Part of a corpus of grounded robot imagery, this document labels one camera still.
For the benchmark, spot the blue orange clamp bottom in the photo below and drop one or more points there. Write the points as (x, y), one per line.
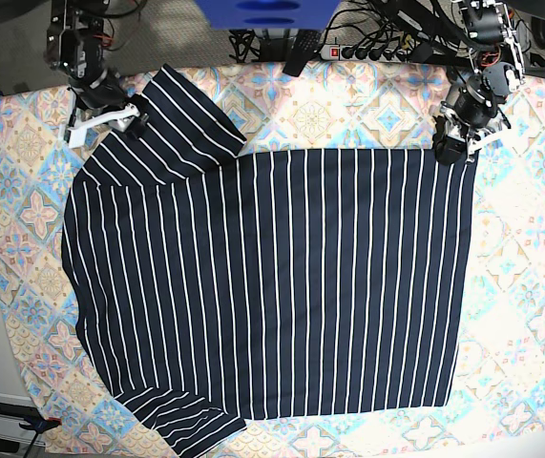
(38, 425)

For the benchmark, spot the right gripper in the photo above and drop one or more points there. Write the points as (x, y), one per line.
(131, 120)

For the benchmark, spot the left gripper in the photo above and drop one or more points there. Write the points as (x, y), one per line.
(452, 126)

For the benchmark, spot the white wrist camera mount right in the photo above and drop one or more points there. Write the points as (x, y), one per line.
(76, 132)

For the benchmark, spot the patterned pastel tablecloth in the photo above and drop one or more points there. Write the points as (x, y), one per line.
(498, 386)

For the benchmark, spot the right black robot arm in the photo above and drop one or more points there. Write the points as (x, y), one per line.
(78, 52)

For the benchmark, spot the blue box overhead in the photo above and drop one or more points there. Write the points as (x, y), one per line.
(268, 14)

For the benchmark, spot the navy white striped T-shirt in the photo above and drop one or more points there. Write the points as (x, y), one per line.
(311, 284)

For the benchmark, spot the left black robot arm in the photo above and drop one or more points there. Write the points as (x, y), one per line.
(483, 53)

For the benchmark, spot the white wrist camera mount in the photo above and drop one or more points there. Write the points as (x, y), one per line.
(479, 139)
(76, 132)

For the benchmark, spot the white labelled power strip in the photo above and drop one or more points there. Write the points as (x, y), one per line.
(338, 52)

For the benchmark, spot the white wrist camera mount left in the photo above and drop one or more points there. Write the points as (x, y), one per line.
(479, 139)

